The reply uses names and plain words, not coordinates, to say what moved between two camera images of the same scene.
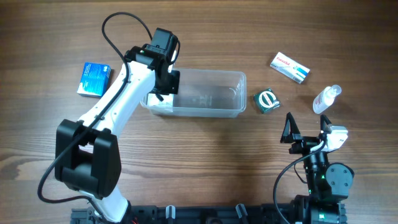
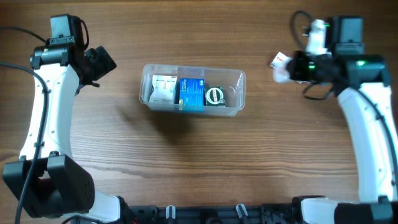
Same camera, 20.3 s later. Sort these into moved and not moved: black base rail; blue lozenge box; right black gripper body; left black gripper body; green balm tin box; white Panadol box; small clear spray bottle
Moved: small clear spray bottle; left black gripper body; blue lozenge box; right black gripper body; green balm tin box
Not moved: black base rail; white Panadol box
